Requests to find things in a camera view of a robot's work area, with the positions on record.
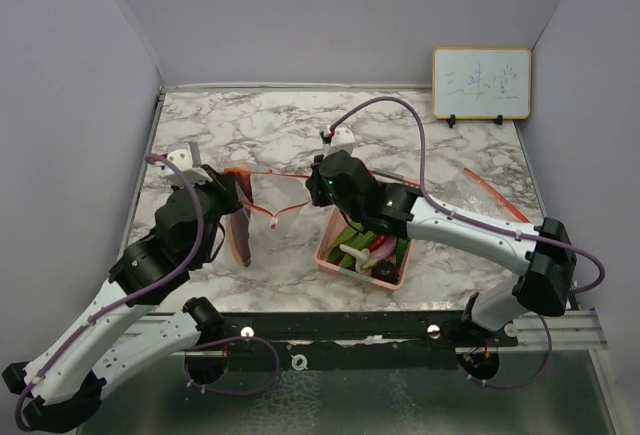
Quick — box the clear orange-zip bag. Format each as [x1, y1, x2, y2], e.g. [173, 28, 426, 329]
[224, 161, 310, 268]
[446, 167, 530, 223]

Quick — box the green leaf vegetable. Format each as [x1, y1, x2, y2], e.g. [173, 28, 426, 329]
[327, 232, 376, 268]

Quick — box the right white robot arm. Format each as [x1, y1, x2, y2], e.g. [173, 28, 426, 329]
[305, 150, 576, 346]

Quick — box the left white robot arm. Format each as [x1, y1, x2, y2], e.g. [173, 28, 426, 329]
[2, 172, 241, 434]

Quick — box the pink plastic basket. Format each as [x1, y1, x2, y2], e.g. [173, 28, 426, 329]
[314, 167, 424, 290]

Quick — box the white garlic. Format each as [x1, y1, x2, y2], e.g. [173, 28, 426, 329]
[339, 244, 370, 273]

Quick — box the purple eggplant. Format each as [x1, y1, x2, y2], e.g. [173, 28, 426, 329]
[370, 236, 409, 266]

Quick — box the dark mangosteen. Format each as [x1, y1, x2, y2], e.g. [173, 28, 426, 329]
[371, 260, 400, 285]

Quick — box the small framed whiteboard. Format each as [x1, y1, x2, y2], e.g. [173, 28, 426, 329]
[432, 47, 532, 126]

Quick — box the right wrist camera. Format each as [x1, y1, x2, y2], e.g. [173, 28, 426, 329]
[320, 127, 356, 156]

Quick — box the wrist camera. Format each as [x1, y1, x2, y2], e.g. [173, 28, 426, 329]
[320, 127, 356, 156]
[145, 141, 212, 188]

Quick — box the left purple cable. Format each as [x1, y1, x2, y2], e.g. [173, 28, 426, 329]
[14, 153, 281, 431]

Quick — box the purple cable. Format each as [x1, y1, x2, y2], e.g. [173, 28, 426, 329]
[327, 95, 606, 390]
[14, 153, 281, 431]

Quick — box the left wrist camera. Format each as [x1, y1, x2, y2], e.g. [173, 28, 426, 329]
[145, 141, 212, 188]

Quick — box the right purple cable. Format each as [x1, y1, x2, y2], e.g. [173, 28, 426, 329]
[327, 95, 606, 390]

